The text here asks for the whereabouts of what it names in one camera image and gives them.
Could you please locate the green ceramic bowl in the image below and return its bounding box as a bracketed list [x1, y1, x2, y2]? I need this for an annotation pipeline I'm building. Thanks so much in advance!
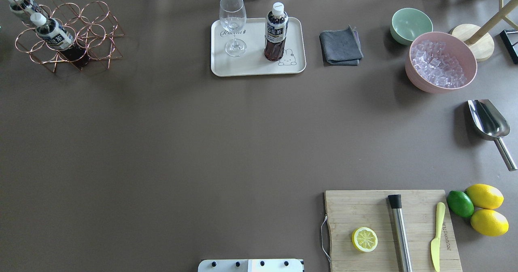
[390, 8, 433, 45]

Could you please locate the tea bottle middle basket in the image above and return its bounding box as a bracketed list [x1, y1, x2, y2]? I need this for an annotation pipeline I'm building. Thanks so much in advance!
[31, 13, 89, 68]

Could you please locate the wooden stand round base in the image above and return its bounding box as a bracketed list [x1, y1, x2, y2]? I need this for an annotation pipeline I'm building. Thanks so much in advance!
[450, 0, 518, 62]

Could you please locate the tea bottle front left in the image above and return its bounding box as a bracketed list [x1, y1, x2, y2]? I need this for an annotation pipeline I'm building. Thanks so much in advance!
[8, 0, 49, 26]

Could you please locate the yellow lemon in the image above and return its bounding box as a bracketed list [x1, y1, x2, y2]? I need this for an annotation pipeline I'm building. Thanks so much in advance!
[465, 183, 504, 210]
[470, 209, 509, 237]

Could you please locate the wooden cutting board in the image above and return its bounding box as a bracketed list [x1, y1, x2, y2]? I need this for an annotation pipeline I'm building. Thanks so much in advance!
[325, 190, 446, 272]

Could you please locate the tea bottle taken out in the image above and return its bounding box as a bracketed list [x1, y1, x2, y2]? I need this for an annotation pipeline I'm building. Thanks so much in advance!
[264, 2, 289, 62]

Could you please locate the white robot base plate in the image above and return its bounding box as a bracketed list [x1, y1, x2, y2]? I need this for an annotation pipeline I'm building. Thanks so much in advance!
[197, 258, 305, 272]

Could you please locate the pink bowl with ice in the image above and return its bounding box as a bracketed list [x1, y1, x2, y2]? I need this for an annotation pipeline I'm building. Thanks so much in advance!
[405, 32, 478, 93]

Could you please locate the copper wire bottle basket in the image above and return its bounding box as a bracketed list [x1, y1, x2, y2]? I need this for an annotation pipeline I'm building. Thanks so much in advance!
[7, 0, 125, 73]

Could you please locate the metal ice scoop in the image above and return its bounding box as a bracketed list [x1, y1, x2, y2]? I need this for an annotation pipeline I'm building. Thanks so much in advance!
[467, 99, 517, 171]

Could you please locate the half lemon slice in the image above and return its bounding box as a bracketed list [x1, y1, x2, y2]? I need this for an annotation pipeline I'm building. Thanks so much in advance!
[351, 227, 378, 252]

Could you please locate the yellow plastic knife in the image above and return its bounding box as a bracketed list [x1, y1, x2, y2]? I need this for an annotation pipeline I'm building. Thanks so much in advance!
[430, 202, 446, 272]

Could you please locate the cream serving tray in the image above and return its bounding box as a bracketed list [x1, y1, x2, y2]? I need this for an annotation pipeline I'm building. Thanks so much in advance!
[210, 17, 306, 77]

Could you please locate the folded grey cloth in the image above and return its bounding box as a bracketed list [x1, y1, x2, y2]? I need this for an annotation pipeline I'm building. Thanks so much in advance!
[319, 25, 364, 66]

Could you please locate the green lime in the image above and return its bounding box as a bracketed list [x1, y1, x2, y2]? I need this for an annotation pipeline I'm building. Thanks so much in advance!
[446, 190, 474, 218]

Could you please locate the steel muddler black tip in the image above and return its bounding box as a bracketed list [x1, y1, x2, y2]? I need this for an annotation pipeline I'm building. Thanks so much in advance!
[387, 194, 413, 272]

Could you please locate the clear wine glass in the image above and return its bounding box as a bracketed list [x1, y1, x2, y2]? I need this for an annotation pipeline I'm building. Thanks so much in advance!
[219, 0, 247, 57]

